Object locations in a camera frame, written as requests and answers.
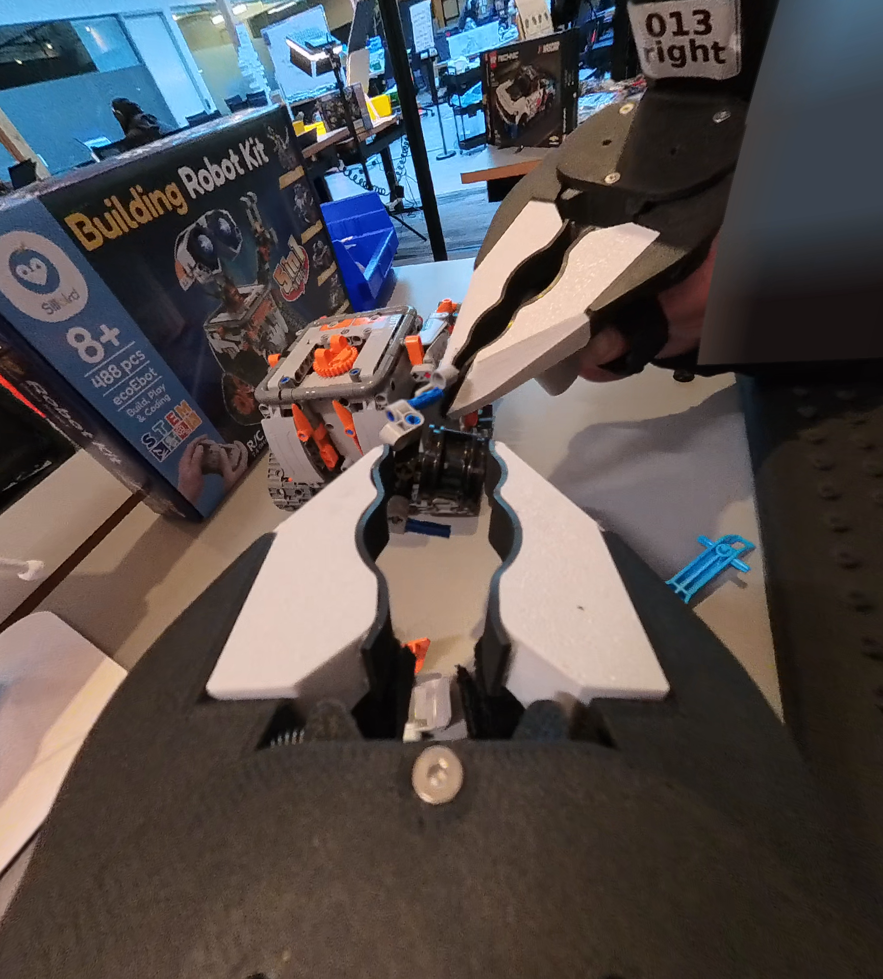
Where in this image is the black box with red stripe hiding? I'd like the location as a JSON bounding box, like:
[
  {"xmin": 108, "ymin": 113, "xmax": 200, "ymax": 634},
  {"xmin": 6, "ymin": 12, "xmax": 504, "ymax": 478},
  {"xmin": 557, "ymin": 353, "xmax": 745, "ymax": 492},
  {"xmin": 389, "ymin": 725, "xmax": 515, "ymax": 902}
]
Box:
[{"xmin": 0, "ymin": 291, "xmax": 197, "ymax": 559}]

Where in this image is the wooden table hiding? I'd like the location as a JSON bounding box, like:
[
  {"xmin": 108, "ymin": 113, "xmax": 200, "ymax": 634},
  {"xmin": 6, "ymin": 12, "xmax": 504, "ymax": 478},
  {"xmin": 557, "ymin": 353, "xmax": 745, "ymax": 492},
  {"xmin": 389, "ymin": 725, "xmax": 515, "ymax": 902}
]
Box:
[{"xmin": 457, "ymin": 143, "xmax": 565, "ymax": 188}]

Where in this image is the blue robot kit box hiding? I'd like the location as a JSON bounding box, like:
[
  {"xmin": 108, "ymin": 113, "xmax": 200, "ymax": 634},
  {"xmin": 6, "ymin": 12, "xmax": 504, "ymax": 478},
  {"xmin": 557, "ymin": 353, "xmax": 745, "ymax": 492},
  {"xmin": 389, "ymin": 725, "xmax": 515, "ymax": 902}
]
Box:
[{"xmin": 0, "ymin": 105, "xmax": 347, "ymax": 521}]

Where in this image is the black metal pole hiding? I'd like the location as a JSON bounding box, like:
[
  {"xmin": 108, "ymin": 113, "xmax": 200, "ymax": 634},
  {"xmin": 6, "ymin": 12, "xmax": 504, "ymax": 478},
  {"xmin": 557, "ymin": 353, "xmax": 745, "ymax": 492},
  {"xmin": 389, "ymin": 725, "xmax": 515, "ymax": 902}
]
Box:
[{"xmin": 376, "ymin": 1, "xmax": 450, "ymax": 261}]

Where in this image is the person's right hand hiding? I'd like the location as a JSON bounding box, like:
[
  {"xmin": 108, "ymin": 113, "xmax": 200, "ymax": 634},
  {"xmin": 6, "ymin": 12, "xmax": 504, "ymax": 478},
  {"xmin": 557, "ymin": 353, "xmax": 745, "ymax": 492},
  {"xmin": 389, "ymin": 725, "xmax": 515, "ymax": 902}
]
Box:
[{"xmin": 610, "ymin": 245, "xmax": 718, "ymax": 376}]

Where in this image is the blue plastic storage bin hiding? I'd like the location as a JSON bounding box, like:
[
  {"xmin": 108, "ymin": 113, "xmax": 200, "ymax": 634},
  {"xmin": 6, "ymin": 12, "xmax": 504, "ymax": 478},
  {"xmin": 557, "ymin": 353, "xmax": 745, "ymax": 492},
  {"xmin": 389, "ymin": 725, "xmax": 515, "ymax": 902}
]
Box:
[{"xmin": 319, "ymin": 192, "xmax": 401, "ymax": 310}]

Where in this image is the grey orange tracked toy robot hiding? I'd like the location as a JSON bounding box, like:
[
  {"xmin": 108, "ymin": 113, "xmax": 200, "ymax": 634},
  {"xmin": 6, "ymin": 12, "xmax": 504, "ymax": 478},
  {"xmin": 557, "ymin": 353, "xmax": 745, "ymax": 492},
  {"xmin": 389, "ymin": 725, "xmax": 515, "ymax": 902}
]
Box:
[{"xmin": 255, "ymin": 299, "xmax": 465, "ymax": 513}]

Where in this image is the black wheel hub assembly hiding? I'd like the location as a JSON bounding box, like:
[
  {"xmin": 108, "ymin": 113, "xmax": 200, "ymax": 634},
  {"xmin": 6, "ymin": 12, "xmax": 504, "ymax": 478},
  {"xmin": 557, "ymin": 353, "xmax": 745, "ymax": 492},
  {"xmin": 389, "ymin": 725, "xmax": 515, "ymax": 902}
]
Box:
[{"xmin": 381, "ymin": 401, "xmax": 497, "ymax": 539}]

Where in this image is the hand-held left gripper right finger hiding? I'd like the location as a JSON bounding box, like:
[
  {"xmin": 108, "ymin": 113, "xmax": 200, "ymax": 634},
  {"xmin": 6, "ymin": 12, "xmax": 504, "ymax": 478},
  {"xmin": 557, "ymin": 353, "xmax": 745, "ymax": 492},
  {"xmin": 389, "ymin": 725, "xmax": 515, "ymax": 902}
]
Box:
[{"xmin": 485, "ymin": 441, "xmax": 672, "ymax": 709}]

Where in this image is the black dimpled mat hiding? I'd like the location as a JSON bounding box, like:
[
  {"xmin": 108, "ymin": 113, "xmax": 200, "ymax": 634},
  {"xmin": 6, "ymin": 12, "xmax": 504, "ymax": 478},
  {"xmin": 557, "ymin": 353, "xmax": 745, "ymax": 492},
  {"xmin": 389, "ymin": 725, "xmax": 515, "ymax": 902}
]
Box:
[{"xmin": 740, "ymin": 365, "xmax": 883, "ymax": 979}]

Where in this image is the black toy car box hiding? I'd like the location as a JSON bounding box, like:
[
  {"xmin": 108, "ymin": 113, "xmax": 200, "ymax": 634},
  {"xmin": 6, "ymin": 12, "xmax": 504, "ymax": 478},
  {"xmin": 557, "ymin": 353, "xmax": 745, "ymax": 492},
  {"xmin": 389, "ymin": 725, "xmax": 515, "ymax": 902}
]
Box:
[{"xmin": 480, "ymin": 28, "xmax": 585, "ymax": 151}]

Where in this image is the white desk stand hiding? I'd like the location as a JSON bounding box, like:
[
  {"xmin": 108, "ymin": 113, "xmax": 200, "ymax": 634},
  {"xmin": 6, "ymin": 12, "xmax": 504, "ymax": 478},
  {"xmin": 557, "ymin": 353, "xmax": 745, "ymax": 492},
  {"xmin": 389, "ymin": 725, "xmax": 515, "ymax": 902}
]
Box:
[{"xmin": 0, "ymin": 551, "xmax": 129, "ymax": 926}]

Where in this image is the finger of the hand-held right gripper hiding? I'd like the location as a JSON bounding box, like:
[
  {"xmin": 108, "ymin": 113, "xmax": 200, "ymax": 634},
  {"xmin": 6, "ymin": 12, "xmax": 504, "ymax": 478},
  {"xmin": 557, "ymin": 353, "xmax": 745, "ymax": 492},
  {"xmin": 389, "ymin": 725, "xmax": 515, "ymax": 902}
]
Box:
[
  {"xmin": 451, "ymin": 196, "xmax": 572, "ymax": 376},
  {"xmin": 446, "ymin": 222, "xmax": 664, "ymax": 422}
]

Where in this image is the blue plastic separator tool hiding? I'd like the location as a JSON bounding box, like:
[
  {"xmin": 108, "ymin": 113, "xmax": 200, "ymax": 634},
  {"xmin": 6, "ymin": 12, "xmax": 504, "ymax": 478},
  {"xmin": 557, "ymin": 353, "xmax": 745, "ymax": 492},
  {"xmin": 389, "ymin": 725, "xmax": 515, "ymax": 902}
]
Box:
[{"xmin": 667, "ymin": 534, "xmax": 756, "ymax": 604}]

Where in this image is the light grey block with pins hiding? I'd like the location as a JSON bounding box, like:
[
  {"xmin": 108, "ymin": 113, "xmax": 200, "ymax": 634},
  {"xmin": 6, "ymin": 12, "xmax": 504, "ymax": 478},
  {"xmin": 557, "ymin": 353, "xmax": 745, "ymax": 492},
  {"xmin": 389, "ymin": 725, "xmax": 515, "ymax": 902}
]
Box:
[{"xmin": 400, "ymin": 635, "xmax": 461, "ymax": 743}]

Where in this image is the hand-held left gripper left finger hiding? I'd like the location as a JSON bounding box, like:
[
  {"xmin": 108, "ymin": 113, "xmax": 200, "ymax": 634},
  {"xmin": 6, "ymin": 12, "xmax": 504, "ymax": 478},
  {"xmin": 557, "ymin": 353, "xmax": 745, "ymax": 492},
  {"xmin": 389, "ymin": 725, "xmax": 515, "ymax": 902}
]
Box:
[{"xmin": 205, "ymin": 447, "xmax": 393, "ymax": 709}]

